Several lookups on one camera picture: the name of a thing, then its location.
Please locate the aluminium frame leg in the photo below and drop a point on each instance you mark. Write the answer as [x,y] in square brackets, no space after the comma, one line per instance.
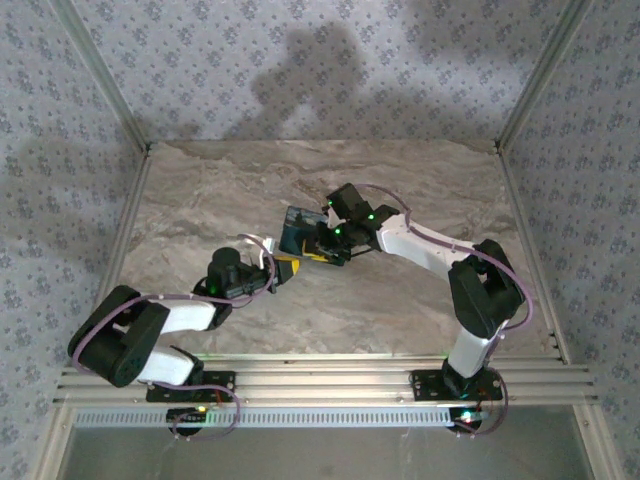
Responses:
[595,440]
[55,440]

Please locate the blue starry night print box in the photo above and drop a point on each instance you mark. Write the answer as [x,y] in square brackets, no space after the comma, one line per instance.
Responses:
[297,227]

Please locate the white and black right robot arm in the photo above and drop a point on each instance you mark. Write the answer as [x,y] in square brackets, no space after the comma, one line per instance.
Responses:
[430,245]

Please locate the aluminium frame upright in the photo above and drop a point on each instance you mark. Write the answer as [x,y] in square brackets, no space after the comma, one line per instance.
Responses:
[106,75]
[538,75]

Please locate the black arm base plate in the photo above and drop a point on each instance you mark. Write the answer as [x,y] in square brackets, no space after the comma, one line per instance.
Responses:
[220,382]
[425,385]

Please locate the aluminium side rail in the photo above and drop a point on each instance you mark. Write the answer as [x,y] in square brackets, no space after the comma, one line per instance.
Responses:
[121,250]

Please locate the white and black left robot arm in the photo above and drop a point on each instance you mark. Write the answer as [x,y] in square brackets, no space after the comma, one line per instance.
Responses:
[190,317]

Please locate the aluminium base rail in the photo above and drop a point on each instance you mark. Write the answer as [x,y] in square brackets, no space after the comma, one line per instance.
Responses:
[325,380]

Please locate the small controller board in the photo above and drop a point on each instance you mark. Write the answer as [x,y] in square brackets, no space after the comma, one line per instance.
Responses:
[187,416]
[467,417]

